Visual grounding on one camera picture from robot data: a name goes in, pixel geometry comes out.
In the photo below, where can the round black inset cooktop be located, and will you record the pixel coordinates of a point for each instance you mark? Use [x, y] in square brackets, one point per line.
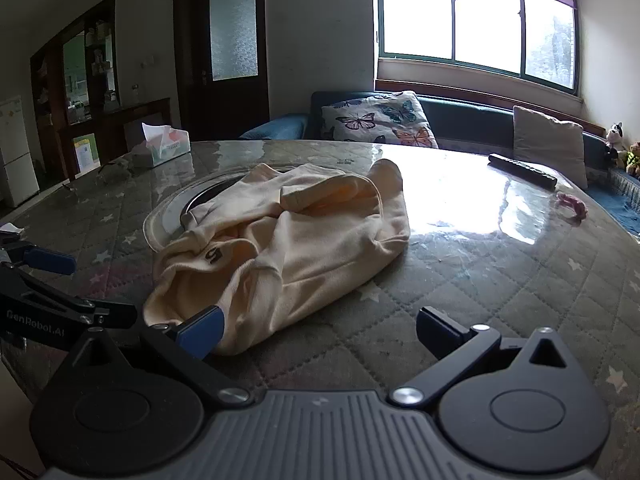
[200, 195]

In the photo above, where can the tissue box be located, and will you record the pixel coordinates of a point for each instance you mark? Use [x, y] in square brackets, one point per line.
[165, 150]

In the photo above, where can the beige pillow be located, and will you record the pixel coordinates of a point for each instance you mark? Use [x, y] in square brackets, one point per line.
[547, 145]

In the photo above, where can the dark wooden console table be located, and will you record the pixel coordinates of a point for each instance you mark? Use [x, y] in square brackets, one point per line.
[110, 120]

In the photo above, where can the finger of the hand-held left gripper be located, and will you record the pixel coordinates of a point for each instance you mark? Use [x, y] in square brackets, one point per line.
[47, 260]
[30, 310]

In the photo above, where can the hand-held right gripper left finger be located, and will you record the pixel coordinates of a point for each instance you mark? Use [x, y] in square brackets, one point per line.
[200, 332]

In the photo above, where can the white refrigerator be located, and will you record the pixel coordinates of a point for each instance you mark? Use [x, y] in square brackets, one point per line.
[17, 150]

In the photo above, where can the green framed window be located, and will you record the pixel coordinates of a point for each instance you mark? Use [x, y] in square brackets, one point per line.
[485, 20]

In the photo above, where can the blue sofa blanket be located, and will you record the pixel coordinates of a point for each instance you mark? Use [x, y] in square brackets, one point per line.
[617, 200]

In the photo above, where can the small pink object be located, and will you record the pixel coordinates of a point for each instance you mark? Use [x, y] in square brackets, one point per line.
[570, 204]

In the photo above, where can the small dark object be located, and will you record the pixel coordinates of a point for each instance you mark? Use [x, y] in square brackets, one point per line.
[116, 165]

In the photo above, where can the blue sofa cushion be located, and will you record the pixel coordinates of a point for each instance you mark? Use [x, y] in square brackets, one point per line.
[280, 127]

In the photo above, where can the brown plush toy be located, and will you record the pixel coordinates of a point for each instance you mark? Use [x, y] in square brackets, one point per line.
[634, 157]

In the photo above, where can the dark wooden display cabinet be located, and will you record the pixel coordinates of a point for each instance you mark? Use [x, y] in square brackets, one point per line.
[55, 85]

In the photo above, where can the cream sweatshirt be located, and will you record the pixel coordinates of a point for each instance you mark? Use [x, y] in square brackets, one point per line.
[310, 240]

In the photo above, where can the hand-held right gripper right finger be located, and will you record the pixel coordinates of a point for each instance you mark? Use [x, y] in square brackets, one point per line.
[436, 327]

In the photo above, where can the cow plush toy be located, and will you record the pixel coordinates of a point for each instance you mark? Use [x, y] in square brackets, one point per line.
[614, 137]

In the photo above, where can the black remote control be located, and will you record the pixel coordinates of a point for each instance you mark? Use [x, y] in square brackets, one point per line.
[520, 170]

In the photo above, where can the dark wooden glass door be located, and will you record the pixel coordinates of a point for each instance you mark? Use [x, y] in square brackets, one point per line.
[190, 60]

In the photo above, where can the butterfly print pillow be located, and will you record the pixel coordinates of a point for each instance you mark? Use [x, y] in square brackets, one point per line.
[375, 120]

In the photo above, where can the green and white poster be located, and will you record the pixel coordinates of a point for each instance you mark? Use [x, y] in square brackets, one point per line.
[85, 152]

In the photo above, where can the dark teal sofa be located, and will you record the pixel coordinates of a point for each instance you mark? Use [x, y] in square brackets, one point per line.
[470, 120]

